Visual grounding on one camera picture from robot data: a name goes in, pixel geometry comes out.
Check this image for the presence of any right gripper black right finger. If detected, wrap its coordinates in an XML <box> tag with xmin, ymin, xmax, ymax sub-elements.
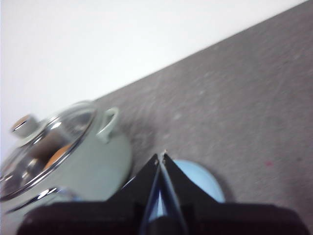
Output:
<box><xmin>162</xmin><ymin>153</ymin><xmax>313</xmax><ymax>235</ymax></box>

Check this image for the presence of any pale green electric steamer pot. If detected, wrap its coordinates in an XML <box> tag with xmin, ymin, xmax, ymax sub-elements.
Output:
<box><xmin>0</xmin><ymin>101</ymin><xmax>134</xmax><ymax>221</ymax></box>

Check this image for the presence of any orange-brown potato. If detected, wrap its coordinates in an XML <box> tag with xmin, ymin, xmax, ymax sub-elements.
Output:
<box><xmin>45</xmin><ymin>143</ymin><xmax>74</xmax><ymax>170</ymax></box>

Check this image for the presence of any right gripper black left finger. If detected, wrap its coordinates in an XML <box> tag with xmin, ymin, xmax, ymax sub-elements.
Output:
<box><xmin>16</xmin><ymin>154</ymin><xmax>161</xmax><ymax>235</ymax></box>

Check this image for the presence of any glass lid with green knob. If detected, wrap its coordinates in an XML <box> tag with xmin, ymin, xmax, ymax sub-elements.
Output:
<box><xmin>0</xmin><ymin>101</ymin><xmax>97</xmax><ymax>202</ymax></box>

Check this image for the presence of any blue round plate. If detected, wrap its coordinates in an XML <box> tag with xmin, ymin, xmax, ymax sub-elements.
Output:
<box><xmin>121</xmin><ymin>159</ymin><xmax>225</xmax><ymax>220</ymax></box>

